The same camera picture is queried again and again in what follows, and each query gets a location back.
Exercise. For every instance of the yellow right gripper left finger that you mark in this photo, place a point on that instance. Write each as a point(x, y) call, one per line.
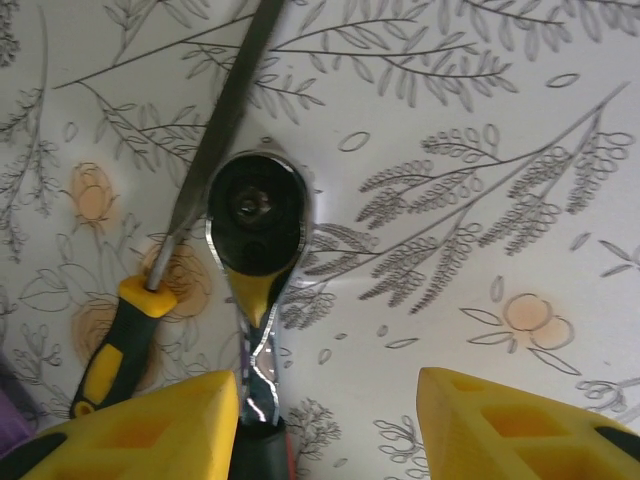
point(165, 430)

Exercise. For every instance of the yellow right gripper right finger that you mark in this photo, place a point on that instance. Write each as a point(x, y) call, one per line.
point(500, 430)

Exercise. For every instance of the screwdrivers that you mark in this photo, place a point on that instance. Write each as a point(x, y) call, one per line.
point(220, 125)

